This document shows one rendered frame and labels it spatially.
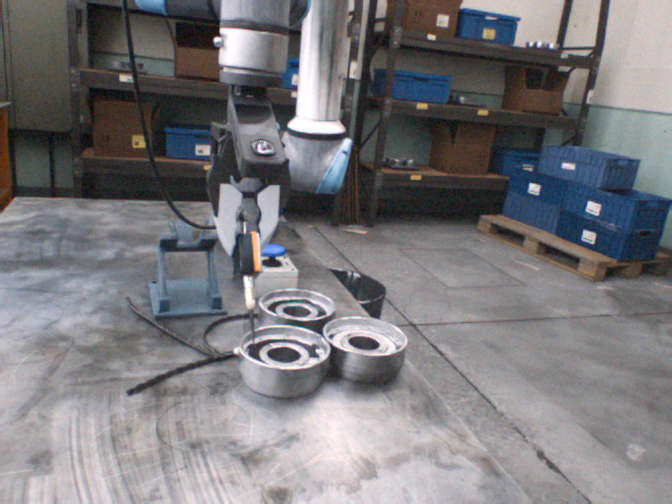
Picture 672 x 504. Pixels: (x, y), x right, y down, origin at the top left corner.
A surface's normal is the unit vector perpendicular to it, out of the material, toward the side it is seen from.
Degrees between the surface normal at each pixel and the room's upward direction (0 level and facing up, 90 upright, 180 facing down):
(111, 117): 97
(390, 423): 0
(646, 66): 90
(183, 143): 90
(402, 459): 0
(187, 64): 83
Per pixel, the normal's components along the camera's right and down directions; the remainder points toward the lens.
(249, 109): 0.26, -0.65
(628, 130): -0.95, 0.00
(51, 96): 0.31, 0.32
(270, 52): 0.63, 0.30
